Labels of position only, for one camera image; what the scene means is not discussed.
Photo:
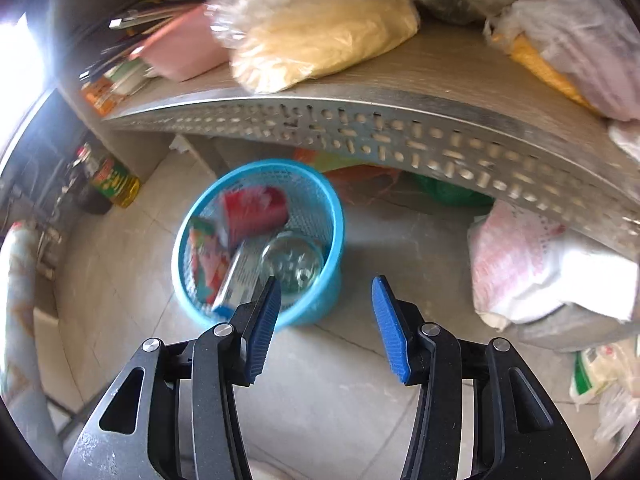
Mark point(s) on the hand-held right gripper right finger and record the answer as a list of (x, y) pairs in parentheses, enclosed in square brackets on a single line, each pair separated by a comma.
[(390, 330)]

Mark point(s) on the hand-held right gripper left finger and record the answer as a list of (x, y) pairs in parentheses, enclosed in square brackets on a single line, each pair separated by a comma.
[(262, 325)]

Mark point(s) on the blue toothpaste box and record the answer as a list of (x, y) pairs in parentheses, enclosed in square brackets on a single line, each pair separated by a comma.
[(237, 280)]

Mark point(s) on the green plastic bottle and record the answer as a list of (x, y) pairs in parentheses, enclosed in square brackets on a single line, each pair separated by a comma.
[(292, 260)]

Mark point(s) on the blue plastic basket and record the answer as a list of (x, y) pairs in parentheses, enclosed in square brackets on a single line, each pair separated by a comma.
[(322, 280)]

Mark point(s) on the red foil snack bag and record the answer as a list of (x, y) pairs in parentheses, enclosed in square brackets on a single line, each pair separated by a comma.
[(205, 260)]

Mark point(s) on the red paper cup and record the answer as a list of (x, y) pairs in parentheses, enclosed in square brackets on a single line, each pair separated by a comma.
[(255, 210)]

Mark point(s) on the green plastic bag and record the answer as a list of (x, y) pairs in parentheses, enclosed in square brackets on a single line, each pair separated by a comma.
[(450, 192)]

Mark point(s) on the white pink printed sack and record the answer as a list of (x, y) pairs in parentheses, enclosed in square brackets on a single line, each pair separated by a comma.
[(530, 265)]

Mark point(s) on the cooking oil bottle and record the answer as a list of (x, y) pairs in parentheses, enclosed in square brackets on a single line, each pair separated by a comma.
[(117, 182)]

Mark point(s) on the white green printed bag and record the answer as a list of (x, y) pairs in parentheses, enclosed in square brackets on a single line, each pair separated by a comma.
[(595, 372)]

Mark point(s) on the dark sauce bottle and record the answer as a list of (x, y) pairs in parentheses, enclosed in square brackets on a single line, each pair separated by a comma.
[(92, 185)]

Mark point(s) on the crumpled clear plastic bag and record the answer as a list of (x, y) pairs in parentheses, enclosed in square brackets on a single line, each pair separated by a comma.
[(620, 417)]

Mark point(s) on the perforated metal shelf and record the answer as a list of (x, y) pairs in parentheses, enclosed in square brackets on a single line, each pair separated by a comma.
[(400, 75)]

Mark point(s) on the orange seasoning packets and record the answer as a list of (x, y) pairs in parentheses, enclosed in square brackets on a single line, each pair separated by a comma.
[(102, 95)]

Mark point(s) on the pink plastic basin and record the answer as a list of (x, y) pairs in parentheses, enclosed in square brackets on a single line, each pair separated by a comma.
[(180, 50)]

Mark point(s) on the bag of yellow grain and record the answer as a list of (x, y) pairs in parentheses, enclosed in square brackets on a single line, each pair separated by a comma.
[(320, 30)]

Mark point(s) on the white plastic bag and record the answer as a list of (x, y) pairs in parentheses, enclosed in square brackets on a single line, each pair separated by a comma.
[(580, 45)]

